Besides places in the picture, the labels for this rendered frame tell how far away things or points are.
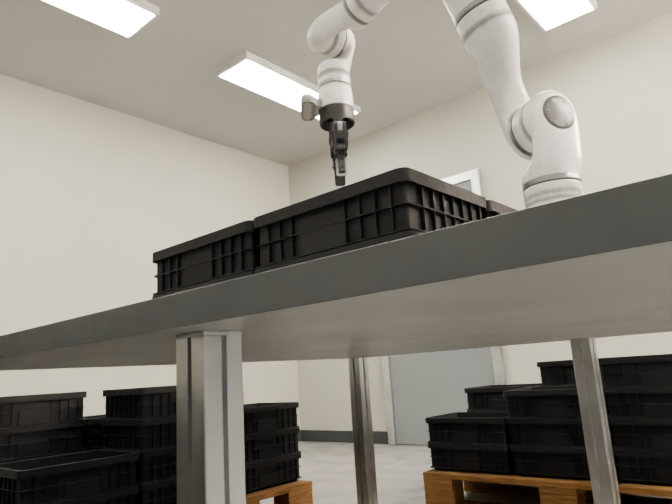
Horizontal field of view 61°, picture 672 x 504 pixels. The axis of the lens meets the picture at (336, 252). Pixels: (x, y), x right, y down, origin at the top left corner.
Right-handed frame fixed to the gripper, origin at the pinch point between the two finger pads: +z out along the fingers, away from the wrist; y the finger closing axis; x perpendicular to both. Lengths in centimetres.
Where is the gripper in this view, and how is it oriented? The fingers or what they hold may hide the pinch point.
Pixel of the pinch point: (340, 174)
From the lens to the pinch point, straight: 118.3
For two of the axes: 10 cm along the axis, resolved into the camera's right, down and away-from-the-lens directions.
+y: -0.5, 2.1, 9.8
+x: -10.0, 0.5, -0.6
